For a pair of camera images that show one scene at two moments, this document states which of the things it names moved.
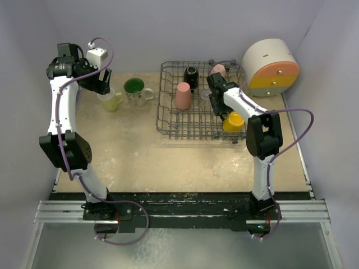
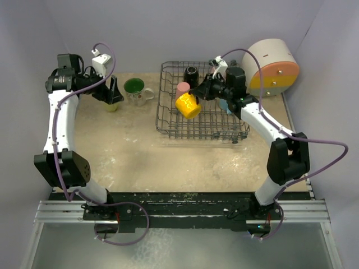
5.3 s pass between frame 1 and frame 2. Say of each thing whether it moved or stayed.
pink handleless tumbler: stayed
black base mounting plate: stayed
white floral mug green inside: stayed
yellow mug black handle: moved
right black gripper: moved
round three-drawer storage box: stayed
